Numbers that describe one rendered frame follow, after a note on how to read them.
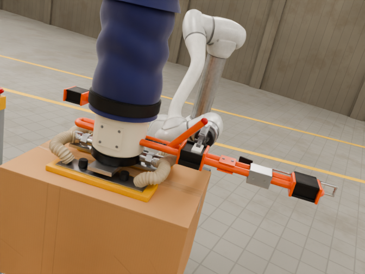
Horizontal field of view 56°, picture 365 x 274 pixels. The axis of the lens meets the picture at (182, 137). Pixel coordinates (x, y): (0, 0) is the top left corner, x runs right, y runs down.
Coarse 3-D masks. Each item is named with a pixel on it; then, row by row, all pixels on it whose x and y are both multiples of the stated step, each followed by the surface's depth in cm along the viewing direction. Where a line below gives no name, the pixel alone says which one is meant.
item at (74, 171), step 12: (48, 168) 106; (60, 168) 106; (72, 168) 107; (84, 168) 109; (84, 180) 105; (96, 180) 104; (108, 180) 105; (120, 180) 106; (132, 180) 108; (120, 192) 103; (132, 192) 102; (144, 192) 103
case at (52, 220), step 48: (48, 144) 124; (0, 192) 107; (48, 192) 102; (96, 192) 101; (192, 192) 113; (0, 240) 113; (48, 240) 108; (96, 240) 103; (144, 240) 99; (192, 240) 133
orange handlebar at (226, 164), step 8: (88, 96) 140; (80, 120) 115; (88, 120) 116; (88, 128) 112; (144, 144) 109; (152, 144) 109; (160, 144) 109; (168, 152) 108; (176, 152) 108; (208, 160) 106; (216, 160) 106; (224, 160) 106; (232, 160) 107; (224, 168) 105; (232, 168) 105; (240, 168) 105; (248, 168) 108; (280, 176) 106; (288, 176) 107; (280, 184) 103; (288, 184) 102
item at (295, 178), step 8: (296, 176) 104; (304, 176) 105; (296, 184) 101; (304, 184) 100; (312, 184) 101; (320, 184) 102; (288, 192) 103; (296, 192) 102; (304, 192) 102; (312, 192) 101; (320, 192) 99; (312, 200) 101
